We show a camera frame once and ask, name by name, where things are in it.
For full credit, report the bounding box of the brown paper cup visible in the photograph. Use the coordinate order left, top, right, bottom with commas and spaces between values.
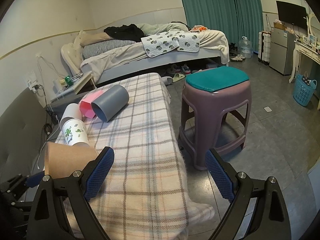
44, 142, 99, 179

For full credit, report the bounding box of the white floral paper cup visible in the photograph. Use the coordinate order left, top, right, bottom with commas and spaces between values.
62, 119, 89, 147

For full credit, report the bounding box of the plain white cup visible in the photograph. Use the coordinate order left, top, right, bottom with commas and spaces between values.
60, 103, 82, 129

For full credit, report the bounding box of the pink hexagonal cup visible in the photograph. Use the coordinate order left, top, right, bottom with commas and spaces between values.
79, 90, 104, 119

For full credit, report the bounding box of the grey plastic cup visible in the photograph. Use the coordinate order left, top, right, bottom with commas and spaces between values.
91, 85, 129, 122

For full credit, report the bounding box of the grey sofa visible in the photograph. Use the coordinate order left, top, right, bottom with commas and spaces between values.
1, 89, 51, 183

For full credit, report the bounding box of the plaid blanket table cover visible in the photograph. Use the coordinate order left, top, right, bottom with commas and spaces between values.
84, 73, 215, 239

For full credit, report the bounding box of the white tumbler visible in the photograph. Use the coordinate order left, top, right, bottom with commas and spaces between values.
53, 79, 63, 94

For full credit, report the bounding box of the purple plastic stool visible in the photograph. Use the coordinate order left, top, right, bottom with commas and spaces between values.
179, 80, 252, 171

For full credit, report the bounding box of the green soda can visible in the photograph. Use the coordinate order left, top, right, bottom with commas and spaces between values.
65, 76, 73, 87

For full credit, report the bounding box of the white bedside table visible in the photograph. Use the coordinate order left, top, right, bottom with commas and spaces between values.
50, 72, 96, 102

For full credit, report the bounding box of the blue laundry basket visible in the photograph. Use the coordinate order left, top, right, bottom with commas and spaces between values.
293, 74, 317, 107

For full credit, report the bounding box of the teal stool cushion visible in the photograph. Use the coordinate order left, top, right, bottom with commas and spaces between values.
185, 66, 249, 92

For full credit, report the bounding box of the checkered pillow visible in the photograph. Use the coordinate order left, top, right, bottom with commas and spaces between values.
82, 40, 135, 60

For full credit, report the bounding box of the silver mini fridge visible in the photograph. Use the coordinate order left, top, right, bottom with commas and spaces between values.
269, 28, 296, 75

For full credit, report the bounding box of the large water jug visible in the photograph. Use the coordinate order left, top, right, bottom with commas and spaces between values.
238, 36, 253, 59

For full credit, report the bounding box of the beige pillow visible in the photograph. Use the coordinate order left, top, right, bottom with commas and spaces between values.
80, 33, 113, 47

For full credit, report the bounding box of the bed with beige sheets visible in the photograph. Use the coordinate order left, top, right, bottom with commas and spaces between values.
61, 22, 229, 84

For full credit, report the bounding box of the white vanity desk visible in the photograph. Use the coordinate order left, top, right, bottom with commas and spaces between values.
288, 12, 320, 111

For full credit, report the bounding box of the white suitcase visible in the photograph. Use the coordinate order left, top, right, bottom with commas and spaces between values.
258, 31, 271, 65

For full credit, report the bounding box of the leaf patterned quilted mat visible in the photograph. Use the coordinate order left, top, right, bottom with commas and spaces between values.
141, 30, 200, 58

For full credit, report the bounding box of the black clothing on bed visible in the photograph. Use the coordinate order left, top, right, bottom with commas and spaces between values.
104, 24, 145, 42

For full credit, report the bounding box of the black television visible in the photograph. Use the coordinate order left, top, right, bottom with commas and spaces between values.
276, 1, 308, 30

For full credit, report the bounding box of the light green duvet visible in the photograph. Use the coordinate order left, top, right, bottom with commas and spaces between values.
137, 22, 189, 36

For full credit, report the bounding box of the teal curtain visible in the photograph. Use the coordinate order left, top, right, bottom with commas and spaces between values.
182, 0, 263, 51

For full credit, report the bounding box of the white charging cable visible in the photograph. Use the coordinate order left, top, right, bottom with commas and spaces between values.
35, 104, 61, 170

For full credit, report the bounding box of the black charging cable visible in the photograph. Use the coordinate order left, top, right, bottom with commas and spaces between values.
35, 84, 54, 137

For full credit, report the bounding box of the wall power outlet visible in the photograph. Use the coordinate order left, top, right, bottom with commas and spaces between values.
24, 70, 38, 93

